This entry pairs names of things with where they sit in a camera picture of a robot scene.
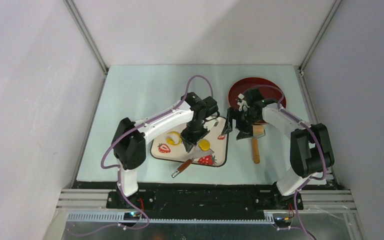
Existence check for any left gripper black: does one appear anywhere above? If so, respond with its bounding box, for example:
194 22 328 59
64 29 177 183
179 120 210 153

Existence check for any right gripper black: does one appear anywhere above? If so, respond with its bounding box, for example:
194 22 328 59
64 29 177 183
221 107 260 141

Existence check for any metal scraper wooden handle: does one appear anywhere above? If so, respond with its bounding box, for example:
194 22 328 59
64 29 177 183
171 146 214 179

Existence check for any yellow dough piece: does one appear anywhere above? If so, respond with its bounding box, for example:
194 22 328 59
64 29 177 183
198 139 211 152

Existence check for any yellow dough trim scrap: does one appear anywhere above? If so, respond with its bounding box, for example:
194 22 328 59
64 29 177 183
166 131 182 146

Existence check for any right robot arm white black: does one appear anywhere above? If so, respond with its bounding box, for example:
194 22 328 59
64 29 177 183
222 84 335 209

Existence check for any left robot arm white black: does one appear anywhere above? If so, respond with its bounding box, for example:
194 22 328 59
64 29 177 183
110 92 219 208

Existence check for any strawberry pattern white tray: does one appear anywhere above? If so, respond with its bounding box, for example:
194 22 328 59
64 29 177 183
150 116 228 167

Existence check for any round red plate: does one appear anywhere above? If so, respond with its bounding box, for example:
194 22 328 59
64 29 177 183
228 77 287 125

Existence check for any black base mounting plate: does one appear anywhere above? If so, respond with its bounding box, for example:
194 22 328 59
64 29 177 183
106 183 304 221

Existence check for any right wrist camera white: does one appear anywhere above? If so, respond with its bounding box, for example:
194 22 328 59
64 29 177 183
237 93 249 112

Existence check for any aluminium frame rail front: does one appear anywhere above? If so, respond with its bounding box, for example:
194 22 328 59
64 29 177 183
56 189 357 224

